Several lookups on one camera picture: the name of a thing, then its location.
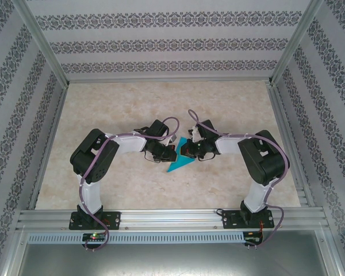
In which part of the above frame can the thin aluminium cross rail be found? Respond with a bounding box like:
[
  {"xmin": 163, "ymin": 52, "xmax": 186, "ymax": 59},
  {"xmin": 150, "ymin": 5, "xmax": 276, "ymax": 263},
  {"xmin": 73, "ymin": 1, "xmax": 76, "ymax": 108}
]
[{"xmin": 65, "ymin": 76, "xmax": 274, "ymax": 84}]

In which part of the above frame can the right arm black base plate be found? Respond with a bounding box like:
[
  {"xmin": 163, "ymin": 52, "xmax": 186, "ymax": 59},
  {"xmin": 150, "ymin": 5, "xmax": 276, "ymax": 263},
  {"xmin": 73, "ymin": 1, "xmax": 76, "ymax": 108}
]
[{"xmin": 220, "ymin": 209, "xmax": 274, "ymax": 230}]

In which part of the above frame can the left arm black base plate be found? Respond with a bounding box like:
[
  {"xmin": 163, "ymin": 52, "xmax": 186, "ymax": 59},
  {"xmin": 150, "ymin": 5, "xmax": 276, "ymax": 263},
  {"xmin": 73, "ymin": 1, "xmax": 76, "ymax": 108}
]
[{"xmin": 69, "ymin": 211, "xmax": 122, "ymax": 231}]

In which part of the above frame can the grey metal sheet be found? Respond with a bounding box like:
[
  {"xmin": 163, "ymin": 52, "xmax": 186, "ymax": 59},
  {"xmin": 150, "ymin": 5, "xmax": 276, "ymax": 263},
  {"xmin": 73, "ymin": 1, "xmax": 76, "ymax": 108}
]
[{"xmin": 16, "ymin": 243, "xmax": 339, "ymax": 276}]

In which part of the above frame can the aluminium side rail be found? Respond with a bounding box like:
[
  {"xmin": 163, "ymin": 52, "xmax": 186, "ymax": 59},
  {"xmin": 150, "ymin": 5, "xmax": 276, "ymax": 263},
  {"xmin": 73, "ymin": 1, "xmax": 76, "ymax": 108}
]
[
  {"xmin": 267, "ymin": 83, "xmax": 316, "ymax": 208},
  {"xmin": 27, "ymin": 83, "xmax": 70, "ymax": 210}
]

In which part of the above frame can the slotted grey cable duct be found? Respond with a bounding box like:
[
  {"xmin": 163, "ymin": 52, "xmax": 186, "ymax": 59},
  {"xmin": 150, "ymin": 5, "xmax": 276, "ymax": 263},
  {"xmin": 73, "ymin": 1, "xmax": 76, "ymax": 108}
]
[{"xmin": 27, "ymin": 231, "xmax": 246, "ymax": 244}]

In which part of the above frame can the aluminium frame post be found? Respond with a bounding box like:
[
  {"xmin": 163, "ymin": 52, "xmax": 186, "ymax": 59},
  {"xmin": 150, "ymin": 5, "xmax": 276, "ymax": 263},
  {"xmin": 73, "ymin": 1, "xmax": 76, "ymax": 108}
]
[
  {"xmin": 269, "ymin": 0, "xmax": 325, "ymax": 86},
  {"xmin": 16, "ymin": 0, "xmax": 70, "ymax": 87}
]

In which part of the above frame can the teal cloth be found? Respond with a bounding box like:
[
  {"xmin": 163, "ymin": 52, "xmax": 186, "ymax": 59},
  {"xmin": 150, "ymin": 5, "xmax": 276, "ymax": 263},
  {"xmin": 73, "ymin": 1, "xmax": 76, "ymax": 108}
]
[{"xmin": 165, "ymin": 137, "xmax": 196, "ymax": 174}]

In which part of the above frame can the wide aluminium mounting rail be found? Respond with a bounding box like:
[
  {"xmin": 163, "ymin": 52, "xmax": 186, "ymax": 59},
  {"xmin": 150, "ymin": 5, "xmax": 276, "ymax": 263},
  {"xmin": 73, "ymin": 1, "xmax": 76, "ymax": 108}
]
[{"xmin": 16, "ymin": 208, "xmax": 330, "ymax": 231}]

